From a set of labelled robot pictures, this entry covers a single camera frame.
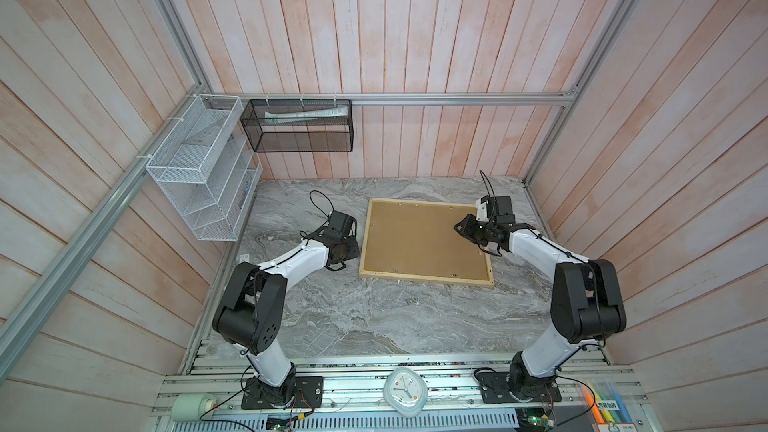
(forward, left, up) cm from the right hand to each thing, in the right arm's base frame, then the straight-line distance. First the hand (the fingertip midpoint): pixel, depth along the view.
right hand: (455, 225), depth 95 cm
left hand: (-9, +33, -4) cm, 35 cm away
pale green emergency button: (-51, +66, 0) cm, 83 cm away
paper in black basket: (+20, +58, +27) cm, 67 cm away
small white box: (-9, +70, -8) cm, 71 cm away
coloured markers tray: (-48, -32, -8) cm, 58 cm away
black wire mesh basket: (+33, +55, +15) cm, 66 cm away
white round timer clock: (-46, +17, -6) cm, 50 cm away
